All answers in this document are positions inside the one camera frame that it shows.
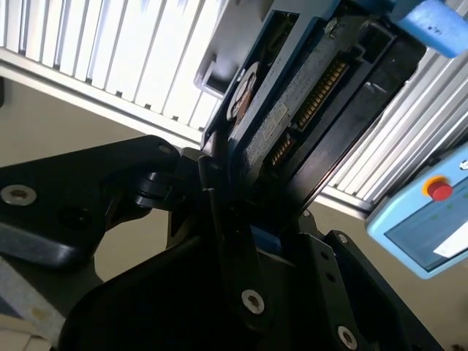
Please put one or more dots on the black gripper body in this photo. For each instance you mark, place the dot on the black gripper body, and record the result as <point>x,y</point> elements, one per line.
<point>164,311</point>

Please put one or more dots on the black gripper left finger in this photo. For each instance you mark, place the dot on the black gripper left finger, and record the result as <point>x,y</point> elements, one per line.
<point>55,190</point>

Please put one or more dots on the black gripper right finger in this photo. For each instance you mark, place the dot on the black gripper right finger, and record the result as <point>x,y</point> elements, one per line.
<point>351,292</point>

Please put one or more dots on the hard disk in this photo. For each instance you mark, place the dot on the hard disk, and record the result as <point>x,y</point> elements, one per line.
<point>329,109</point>

